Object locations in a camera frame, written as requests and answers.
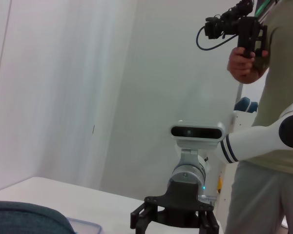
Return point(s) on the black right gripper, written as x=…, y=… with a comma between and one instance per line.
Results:
x=183, y=204

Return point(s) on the clear plastic container blue seal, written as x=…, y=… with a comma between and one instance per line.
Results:
x=88, y=225

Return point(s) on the dark teal insulated lunch bag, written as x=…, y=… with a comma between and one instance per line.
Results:
x=22, y=218

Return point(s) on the black handheld camera rig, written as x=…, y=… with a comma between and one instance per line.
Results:
x=246, y=29

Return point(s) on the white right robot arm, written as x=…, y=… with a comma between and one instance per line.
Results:
x=249, y=143

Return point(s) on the person's bare hand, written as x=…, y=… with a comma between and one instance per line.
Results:
x=239, y=68

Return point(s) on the yellow tag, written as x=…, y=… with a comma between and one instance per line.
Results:
x=219, y=185

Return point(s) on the white cabinet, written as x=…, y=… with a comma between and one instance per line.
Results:
x=244, y=119

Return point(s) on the blue and white object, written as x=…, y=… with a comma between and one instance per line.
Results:
x=244, y=103

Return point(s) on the person in olive shirt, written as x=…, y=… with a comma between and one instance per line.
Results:
x=283, y=48

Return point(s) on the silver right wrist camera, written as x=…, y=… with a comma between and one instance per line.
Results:
x=195, y=132

